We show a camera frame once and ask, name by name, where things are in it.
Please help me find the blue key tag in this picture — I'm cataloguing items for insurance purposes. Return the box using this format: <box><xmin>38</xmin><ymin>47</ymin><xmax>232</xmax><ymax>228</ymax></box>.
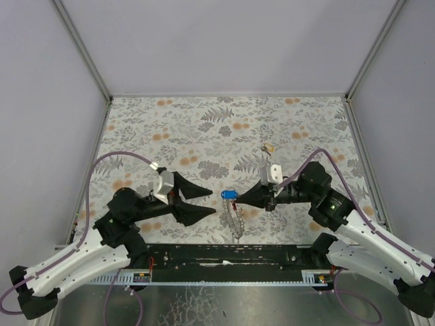
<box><xmin>221</xmin><ymin>190</ymin><xmax>239</xmax><ymax>200</ymax></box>

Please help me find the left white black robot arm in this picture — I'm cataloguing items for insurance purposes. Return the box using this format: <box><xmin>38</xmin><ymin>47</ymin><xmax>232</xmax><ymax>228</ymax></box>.
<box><xmin>10</xmin><ymin>169</ymin><xmax>215</xmax><ymax>320</ymax></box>

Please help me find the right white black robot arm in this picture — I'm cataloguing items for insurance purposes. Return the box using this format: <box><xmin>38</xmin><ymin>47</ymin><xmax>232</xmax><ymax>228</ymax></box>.
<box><xmin>236</xmin><ymin>162</ymin><xmax>434</xmax><ymax>318</ymax></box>

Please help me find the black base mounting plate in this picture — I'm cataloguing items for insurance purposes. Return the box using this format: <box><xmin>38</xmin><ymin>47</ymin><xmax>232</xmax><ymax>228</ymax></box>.
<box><xmin>130</xmin><ymin>234</ymin><xmax>351</xmax><ymax>293</ymax></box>

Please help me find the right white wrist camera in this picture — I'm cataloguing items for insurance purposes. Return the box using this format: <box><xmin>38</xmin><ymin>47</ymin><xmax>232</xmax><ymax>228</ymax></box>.
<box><xmin>260</xmin><ymin>164</ymin><xmax>283</xmax><ymax>186</ymax></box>

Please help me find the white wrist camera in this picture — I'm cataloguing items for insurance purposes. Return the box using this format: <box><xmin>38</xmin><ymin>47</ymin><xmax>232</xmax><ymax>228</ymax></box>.
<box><xmin>152</xmin><ymin>170</ymin><xmax>175</xmax><ymax>205</ymax></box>
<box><xmin>260</xmin><ymin>164</ymin><xmax>283</xmax><ymax>186</ymax></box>

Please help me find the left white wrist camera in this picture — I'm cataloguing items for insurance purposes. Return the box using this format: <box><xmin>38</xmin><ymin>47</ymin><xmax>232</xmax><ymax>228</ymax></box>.
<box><xmin>152</xmin><ymin>170</ymin><xmax>175</xmax><ymax>205</ymax></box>

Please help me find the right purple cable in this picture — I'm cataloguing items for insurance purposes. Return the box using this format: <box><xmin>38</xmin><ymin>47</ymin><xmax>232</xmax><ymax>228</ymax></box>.
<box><xmin>275</xmin><ymin>148</ymin><xmax>435</xmax><ymax>276</ymax></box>

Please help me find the purple cable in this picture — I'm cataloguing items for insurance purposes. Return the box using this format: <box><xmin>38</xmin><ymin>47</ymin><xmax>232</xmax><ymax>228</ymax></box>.
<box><xmin>275</xmin><ymin>148</ymin><xmax>435</xmax><ymax>276</ymax></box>
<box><xmin>0</xmin><ymin>151</ymin><xmax>160</xmax><ymax>315</ymax></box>

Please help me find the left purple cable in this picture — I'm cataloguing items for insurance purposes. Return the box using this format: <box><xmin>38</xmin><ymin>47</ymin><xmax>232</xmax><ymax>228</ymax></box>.
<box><xmin>0</xmin><ymin>151</ymin><xmax>160</xmax><ymax>315</ymax></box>

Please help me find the left aluminium frame post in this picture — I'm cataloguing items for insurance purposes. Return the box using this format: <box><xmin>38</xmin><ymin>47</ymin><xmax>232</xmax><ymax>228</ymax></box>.
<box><xmin>50</xmin><ymin>0</ymin><xmax>113</xmax><ymax>103</ymax></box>

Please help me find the aluminium frame post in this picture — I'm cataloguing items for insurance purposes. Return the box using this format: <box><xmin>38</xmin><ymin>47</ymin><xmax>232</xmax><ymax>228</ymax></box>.
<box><xmin>345</xmin><ymin>0</ymin><xmax>408</xmax><ymax>102</ymax></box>
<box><xmin>50</xmin><ymin>0</ymin><xmax>113</xmax><ymax>103</ymax></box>

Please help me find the right aluminium frame post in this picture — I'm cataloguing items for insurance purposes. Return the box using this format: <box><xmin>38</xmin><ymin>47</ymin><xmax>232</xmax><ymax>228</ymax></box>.
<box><xmin>345</xmin><ymin>0</ymin><xmax>408</xmax><ymax>102</ymax></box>

